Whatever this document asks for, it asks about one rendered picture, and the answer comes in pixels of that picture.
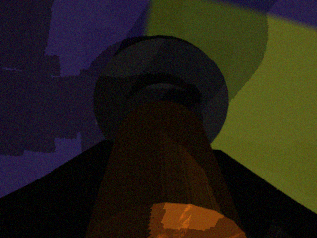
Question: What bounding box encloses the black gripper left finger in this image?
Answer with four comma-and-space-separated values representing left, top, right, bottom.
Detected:
0, 140, 114, 238

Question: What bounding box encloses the orange knob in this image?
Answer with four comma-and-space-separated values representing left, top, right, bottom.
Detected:
84, 100, 247, 238

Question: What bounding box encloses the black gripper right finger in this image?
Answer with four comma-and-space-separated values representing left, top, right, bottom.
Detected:
213, 150, 317, 238

